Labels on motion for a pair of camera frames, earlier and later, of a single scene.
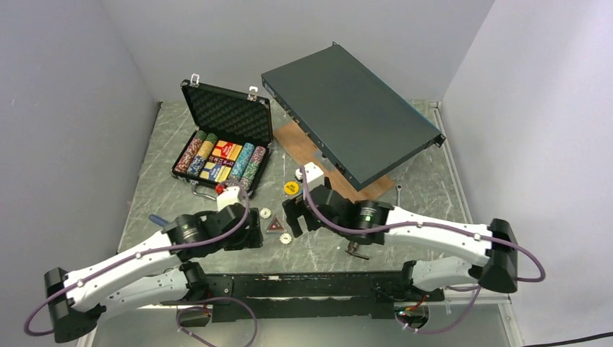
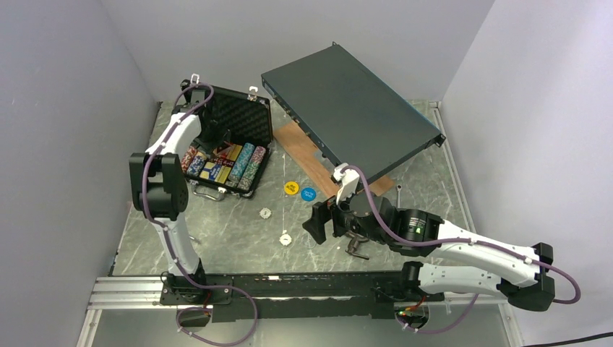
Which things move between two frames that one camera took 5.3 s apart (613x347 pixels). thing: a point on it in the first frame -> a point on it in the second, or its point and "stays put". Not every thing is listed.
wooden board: [296, 142] stays put
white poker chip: [285, 238] stays put
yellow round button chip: [291, 188] stays put
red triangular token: [275, 227] -> [224, 152]
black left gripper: [249, 237] -> [222, 135]
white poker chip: [265, 212] stays put
